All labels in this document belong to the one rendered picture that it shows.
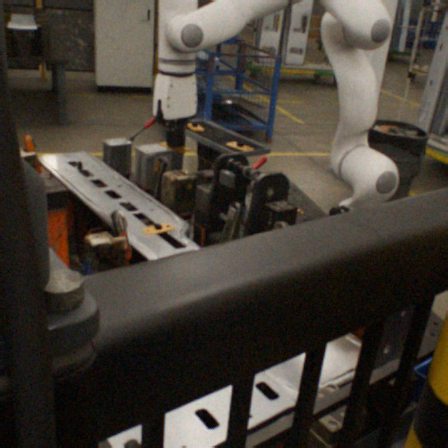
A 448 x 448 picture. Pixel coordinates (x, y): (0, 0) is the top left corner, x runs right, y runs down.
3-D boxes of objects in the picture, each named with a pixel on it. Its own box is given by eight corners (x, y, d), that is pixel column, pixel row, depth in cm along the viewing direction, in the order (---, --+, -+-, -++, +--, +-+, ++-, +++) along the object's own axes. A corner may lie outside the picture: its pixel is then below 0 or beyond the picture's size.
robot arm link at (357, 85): (354, 199, 149) (325, 180, 163) (390, 187, 152) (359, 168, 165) (341, 11, 124) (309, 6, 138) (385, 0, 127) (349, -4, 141)
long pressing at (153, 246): (26, 159, 184) (25, 155, 183) (88, 152, 197) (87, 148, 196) (297, 409, 86) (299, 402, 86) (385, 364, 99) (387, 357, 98)
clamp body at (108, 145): (98, 230, 204) (97, 138, 189) (125, 225, 211) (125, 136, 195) (109, 240, 197) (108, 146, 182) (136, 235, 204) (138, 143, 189)
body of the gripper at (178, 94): (182, 64, 127) (181, 110, 132) (148, 66, 121) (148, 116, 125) (204, 68, 123) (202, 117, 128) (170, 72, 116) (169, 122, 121)
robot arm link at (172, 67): (180, 54, 126) (180, 67, 128) (150, 56, 121) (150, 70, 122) (204, 59, 121) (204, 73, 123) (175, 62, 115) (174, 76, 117)
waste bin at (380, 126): (334, 202, 450) (349, 117, 420) (389, 201, 466) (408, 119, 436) (363, 228, 407) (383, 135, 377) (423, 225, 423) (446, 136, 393)
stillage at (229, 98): (178, 116, 681) (182, 38, 642) (237, 117, 707) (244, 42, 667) (203, 143, 579) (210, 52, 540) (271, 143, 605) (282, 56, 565)
